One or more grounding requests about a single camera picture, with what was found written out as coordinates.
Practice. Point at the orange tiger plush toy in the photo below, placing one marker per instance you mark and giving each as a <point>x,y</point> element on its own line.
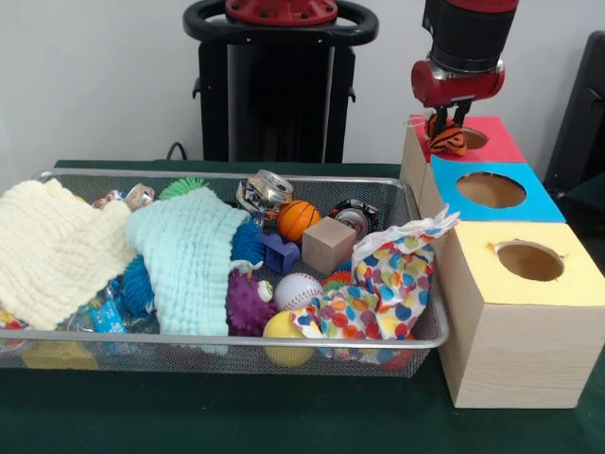
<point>449,142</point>

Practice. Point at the yellow ball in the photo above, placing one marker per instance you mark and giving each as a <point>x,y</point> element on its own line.
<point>279,331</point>

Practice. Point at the black stand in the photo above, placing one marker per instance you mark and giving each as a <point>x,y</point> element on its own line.
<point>581,118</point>

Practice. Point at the purple spiky toy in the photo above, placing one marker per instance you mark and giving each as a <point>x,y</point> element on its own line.
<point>246,307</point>

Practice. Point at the small orange basketball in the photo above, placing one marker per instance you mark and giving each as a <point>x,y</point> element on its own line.
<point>298,220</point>

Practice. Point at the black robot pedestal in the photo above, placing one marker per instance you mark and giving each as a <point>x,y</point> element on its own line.
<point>283,104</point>

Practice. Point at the purple toy block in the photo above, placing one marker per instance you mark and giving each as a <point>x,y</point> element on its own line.
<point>279,253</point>

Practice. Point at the polka dot paper napkin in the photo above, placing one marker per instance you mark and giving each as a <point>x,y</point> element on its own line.
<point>387,288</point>

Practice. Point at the mint waffle cloth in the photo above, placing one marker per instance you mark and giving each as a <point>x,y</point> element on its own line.
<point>189,255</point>

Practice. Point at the dark green table cloth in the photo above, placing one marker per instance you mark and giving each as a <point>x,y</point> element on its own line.
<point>236,416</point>
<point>591,189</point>

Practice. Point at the cream waffle cloth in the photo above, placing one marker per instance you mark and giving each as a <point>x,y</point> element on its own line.
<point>52,250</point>

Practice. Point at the crushed silver can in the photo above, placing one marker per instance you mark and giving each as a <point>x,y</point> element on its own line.
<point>264,189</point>

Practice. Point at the white baseball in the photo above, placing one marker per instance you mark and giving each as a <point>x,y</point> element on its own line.
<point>299,291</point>

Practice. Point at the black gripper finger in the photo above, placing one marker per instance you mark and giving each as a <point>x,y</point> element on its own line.
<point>462,113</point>
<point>441,120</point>

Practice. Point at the plain wooden cube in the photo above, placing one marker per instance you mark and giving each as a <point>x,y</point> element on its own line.
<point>328,246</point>

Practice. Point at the wooden box with three holes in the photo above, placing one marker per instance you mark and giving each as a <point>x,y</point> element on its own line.
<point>515,359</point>

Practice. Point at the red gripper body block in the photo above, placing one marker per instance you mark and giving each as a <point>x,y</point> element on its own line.
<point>454,90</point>

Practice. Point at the shallow silver mesh bin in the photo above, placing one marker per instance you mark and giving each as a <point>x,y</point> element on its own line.
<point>142,361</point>

